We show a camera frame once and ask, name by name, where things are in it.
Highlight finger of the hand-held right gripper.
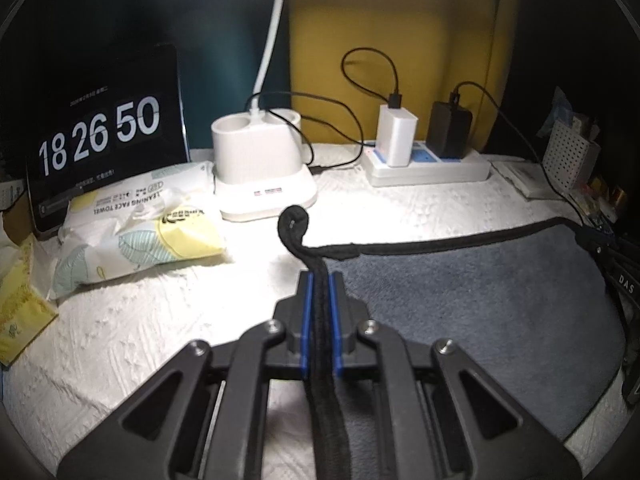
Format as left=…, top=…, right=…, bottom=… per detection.
left=574, top=222, right=620, bottom=262

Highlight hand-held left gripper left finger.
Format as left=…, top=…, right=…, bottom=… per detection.
left=56, top=270, right=315, bottom=480

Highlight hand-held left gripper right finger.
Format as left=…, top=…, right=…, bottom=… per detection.
left=327, top=271, right=584, bottom=480

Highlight grey towel with black trim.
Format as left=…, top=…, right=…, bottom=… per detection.
left=276, top=205, right=629, bottom=480

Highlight face towel pack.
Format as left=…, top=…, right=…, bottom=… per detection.
left=54, top=161, right=236, bottom=302

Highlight white perforated organizer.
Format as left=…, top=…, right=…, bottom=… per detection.
left=542, top=121, right=602, bottom=197

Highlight flat white box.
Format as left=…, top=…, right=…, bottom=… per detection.
left=490, top=159, right=557, bottom=202

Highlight blue packet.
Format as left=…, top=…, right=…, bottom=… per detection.
left=537, top=87, right=577, bottom=137

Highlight white textured table cloth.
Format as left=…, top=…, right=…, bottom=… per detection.
left=0, top=142, right=640, bottom=480

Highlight white desk lamp base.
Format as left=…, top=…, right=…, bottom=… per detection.
left=210, top=108, right=320, bottom=222

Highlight white power strip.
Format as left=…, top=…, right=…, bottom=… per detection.
left=361, top=140, right=492, bottom=189

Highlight black charger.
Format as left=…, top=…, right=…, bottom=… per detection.
left=426, top=101, right=474, bottom=159

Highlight white charger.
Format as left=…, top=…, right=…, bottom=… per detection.
left=376, top=105, right=419, bottom=167

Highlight black tablet showing clock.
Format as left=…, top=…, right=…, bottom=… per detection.
left=25, top=44, right=191, bottom=240

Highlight yellow tissue pack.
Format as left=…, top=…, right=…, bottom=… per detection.
left=0, top=237, right=60, bottom=367

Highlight brown cardboard box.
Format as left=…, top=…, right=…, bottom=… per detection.
left=0, top=195, right=37, bottom=247

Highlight black cable of lamp base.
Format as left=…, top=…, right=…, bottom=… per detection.
left=247, top=91, right=367, bottom=177

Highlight black cable of white charger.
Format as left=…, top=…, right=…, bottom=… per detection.
left=341, top=48, right=405, bottom=147

